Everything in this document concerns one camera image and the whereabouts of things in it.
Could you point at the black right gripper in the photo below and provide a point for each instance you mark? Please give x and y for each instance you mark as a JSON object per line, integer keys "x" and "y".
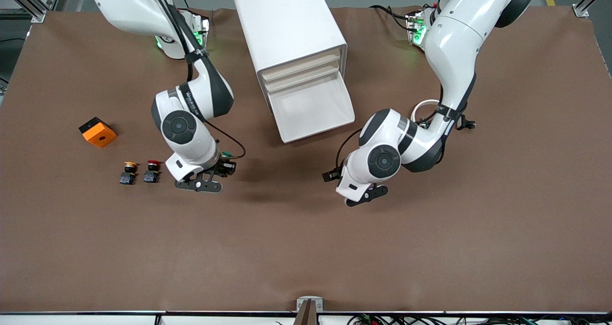
{"x": 221, "y": 166}

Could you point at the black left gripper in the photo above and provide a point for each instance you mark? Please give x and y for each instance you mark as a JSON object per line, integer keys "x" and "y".
{"x": 332, "y": 175}

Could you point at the green-capped push button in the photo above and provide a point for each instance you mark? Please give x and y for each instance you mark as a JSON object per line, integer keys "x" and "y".
{"x": 227, "y": 154}

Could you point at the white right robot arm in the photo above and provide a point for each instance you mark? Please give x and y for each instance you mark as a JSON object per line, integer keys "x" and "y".
{"x": 191, "y": 138}

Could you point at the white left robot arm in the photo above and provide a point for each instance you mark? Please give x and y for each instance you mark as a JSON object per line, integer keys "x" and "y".
{"x": 454, "y": 43}

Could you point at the red-capped push button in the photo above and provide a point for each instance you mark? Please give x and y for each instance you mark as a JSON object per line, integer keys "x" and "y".
{"x": 151, "y": 176}

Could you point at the yellow-capped push button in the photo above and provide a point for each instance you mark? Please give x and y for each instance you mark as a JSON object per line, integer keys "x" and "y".
{"x": 127, "y": 178}

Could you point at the brown table cover mat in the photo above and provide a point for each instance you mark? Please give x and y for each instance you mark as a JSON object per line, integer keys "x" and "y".
{"x": 287, "y": 243}

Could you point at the orange and black box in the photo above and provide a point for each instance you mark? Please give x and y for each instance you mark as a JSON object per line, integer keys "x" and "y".
{"x": 99, "y": 136}

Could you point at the grey metal mounting bracket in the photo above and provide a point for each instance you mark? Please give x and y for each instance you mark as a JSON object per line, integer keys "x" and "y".
{"x": 300, "y": 302}

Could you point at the brown camera mast profile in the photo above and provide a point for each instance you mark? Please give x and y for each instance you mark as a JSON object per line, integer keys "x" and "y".
{"x": 306, "y": 315}

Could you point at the black square push switch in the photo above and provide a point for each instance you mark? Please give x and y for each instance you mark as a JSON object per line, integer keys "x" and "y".
{"x": 468, "y": 123}

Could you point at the white table edge rail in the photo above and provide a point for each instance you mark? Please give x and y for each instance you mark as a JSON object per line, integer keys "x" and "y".
{"x": 95, "y": 319}

